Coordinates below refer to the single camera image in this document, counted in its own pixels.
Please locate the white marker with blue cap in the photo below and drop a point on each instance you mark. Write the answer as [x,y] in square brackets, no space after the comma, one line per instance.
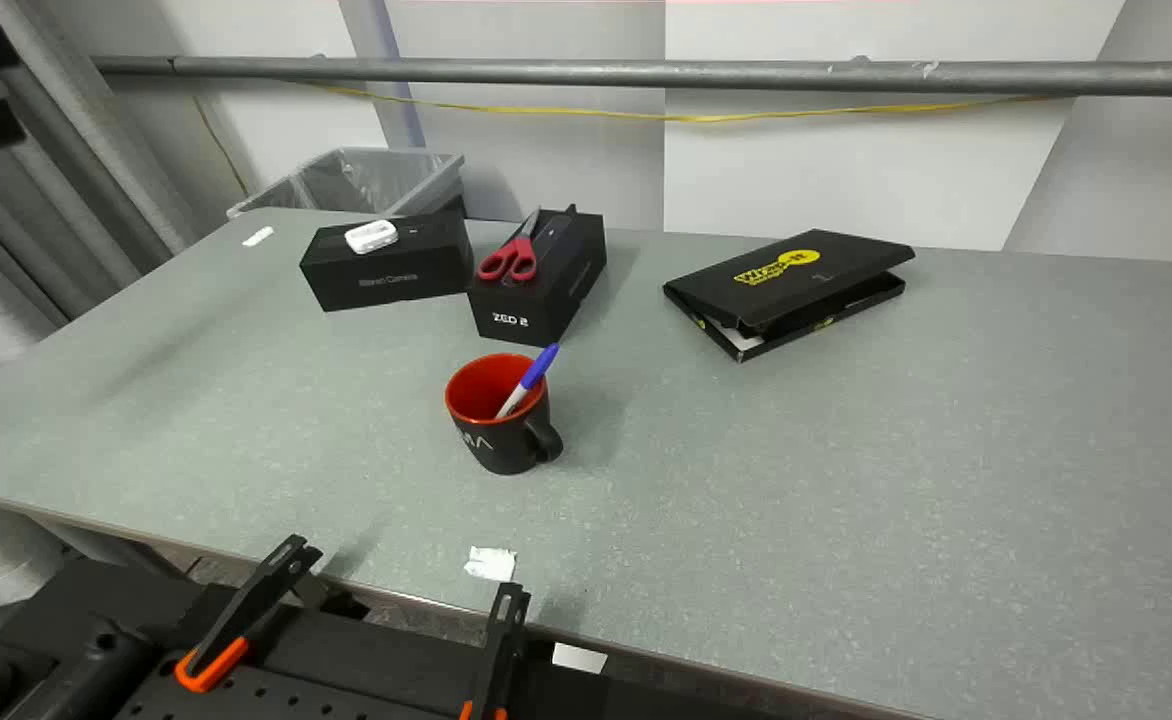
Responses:
[530,380]

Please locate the small white tape strip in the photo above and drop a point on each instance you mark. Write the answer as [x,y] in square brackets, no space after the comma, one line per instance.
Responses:
[259,237]

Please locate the grey horizontal metal pipe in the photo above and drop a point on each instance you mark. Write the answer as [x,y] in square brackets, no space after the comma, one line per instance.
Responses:
[689,72]

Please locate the black box with white block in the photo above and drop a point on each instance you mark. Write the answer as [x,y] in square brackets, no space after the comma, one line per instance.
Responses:
[390,273]

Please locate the black clamp with orange grip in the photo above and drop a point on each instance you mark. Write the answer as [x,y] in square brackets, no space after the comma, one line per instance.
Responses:
[501,652]
[246,613]

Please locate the black case with yellow logo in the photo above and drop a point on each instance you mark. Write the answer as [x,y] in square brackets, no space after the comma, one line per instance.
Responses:
[785,273]

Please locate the grey vertical pole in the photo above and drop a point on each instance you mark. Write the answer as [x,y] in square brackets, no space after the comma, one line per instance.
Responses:
[387,72]

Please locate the black mug with red inside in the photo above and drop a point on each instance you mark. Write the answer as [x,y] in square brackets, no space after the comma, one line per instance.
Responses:
[505,442]

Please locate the black box with red label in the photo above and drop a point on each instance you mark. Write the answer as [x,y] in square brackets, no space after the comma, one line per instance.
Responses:
[551,284]

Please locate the white tape square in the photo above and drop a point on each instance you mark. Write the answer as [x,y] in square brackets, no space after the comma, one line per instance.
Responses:
[491,564]

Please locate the white label sticker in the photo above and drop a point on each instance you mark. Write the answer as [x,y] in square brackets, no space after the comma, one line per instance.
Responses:
[577,657]

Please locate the small white block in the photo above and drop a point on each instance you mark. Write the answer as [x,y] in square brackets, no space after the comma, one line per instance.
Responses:
[370,237]

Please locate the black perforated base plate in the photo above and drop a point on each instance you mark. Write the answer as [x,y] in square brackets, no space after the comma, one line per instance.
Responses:
[330,673]

